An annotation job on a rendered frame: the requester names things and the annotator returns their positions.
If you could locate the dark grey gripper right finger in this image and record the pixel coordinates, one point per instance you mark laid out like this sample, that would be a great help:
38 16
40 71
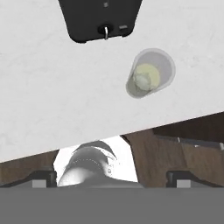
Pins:
182 177

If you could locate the clear glass of lemonade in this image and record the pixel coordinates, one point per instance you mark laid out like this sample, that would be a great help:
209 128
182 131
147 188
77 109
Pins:
148 74

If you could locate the brown wooden cupboard front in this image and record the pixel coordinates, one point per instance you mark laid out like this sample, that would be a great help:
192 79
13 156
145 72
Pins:
163 163
26 166

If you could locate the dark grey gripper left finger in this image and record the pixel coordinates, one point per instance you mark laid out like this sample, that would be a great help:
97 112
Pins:
40 177

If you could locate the black countertop appliance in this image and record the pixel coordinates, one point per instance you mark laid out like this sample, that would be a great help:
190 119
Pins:
93 17

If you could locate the white rounded object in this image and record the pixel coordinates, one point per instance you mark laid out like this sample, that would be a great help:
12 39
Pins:
87 166

